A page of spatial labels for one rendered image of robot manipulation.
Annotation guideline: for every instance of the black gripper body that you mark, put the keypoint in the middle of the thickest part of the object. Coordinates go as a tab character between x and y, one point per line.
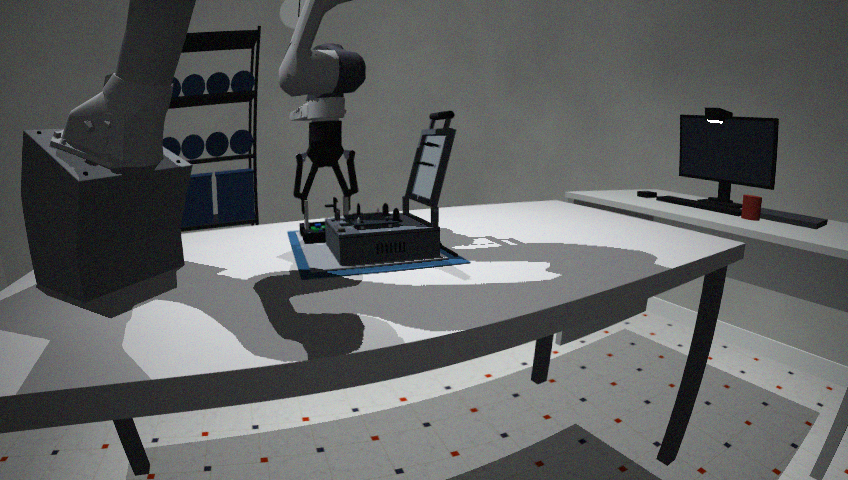
324	137

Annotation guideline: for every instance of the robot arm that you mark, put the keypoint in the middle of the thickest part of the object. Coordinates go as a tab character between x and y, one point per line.
125	122

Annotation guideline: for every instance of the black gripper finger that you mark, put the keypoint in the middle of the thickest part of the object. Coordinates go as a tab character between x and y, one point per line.
349	155
300	158

